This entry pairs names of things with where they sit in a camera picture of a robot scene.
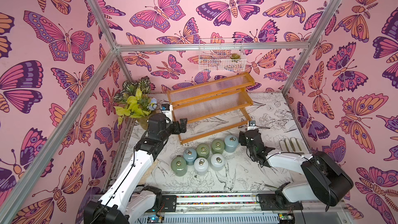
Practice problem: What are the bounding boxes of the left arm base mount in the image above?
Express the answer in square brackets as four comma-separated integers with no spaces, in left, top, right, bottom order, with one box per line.
[141,186,177,213]

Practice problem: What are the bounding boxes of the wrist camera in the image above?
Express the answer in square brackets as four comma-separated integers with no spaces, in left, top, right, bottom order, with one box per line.
[246,120,258,131]
[160,103,173,121]

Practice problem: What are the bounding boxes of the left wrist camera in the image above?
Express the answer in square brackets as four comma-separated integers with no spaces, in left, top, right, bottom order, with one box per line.
[160,103,173,121]

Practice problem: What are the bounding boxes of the wooden three-tier shelf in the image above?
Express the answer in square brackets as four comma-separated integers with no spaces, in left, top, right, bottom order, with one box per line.
[167,72,255,145]

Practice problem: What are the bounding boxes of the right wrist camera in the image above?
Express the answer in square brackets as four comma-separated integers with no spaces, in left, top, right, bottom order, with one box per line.
[246,120,258,131]

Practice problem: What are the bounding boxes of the blue canister bottom shelf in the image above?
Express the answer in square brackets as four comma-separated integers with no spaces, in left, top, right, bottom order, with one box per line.
[224,134,239,153]

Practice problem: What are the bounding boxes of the white wire basket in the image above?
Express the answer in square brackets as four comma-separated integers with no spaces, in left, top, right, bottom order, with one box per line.
[197,38,247,73]

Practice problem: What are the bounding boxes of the white grey work glove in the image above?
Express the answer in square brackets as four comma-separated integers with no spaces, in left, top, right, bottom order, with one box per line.
[279,138,308,154]

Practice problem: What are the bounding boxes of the front aluminium rail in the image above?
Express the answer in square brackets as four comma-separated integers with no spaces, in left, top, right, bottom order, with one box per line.
[93,191,346,215]

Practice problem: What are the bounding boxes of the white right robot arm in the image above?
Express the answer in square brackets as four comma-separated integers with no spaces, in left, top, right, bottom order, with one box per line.
[238,129,354,209]

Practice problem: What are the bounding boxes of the clear vase with plants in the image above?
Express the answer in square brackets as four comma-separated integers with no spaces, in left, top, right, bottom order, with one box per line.
[114,76,158,130]

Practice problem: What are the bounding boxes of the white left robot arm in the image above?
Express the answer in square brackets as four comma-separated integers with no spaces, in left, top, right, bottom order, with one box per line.
[84,113,188,224]

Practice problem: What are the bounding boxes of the large blue tea canister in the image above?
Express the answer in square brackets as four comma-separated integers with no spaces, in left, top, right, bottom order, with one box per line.
[183,148,198,166]

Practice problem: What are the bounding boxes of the aluminium frame rail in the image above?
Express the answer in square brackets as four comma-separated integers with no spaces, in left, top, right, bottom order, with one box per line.
[1,49,117,224]

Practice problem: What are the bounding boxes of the small plant in basket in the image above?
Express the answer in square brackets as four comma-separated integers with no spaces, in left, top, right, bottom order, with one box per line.
[230,54,241,61]

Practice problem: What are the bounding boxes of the small green tea canister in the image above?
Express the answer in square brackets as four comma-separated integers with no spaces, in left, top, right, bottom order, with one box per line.
[211,139,225,154]

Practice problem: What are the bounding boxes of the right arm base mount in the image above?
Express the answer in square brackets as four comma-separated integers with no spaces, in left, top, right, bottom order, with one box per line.
[256,194,303,211]

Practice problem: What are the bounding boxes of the large green tea canister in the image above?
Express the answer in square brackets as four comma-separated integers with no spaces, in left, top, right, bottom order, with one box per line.
[171,156,188,177]

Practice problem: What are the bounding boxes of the white tea canister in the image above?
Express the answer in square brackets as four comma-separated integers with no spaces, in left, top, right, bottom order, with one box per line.
[194,157,209,175]
[210,153,226,171]

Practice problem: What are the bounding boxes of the beige work glove left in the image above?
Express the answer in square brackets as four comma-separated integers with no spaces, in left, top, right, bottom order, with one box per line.
[140,159,159,185]

